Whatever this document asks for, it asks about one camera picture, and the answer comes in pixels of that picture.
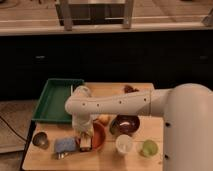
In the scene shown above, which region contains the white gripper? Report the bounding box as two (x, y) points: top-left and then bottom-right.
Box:
(72, 115), (94, 137)

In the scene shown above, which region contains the white eraser block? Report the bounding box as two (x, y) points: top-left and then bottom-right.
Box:
(80, 138), (92, 150)

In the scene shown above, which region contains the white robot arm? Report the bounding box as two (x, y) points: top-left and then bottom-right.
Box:
(65, 83), (213, 171)

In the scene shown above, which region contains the dark purple bowl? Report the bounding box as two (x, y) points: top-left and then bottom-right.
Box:
(109, 115), (140, 135)

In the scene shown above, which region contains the blue sponge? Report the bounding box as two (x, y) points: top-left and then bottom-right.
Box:
(54, 138), (77, 153)

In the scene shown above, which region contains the green plastic tray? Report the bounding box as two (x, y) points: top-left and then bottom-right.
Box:
(32, 78), (84, 124)

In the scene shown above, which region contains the white plastic fork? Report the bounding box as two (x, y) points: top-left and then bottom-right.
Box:
(70, 85), (73, 95)

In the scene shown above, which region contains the small metal cup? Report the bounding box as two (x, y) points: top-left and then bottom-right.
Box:
(32, 132), (49, 149)

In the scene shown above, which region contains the white cup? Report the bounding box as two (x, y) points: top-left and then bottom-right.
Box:
(115, 134), (133, 156)

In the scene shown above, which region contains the brown dried food piece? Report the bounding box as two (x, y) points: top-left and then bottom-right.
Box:
(124, 85), (139, 93)

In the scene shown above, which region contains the green cup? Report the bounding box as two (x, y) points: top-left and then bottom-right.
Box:
(140, 139), (158, 158)

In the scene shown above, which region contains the white wooden chair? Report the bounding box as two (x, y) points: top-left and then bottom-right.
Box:
(55, 0), (134, 31)

